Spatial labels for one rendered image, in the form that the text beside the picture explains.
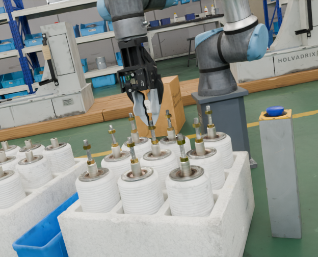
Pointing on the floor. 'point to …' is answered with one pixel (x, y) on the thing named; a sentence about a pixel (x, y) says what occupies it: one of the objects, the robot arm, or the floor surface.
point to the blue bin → (45, 235)
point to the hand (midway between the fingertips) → (151, 119)
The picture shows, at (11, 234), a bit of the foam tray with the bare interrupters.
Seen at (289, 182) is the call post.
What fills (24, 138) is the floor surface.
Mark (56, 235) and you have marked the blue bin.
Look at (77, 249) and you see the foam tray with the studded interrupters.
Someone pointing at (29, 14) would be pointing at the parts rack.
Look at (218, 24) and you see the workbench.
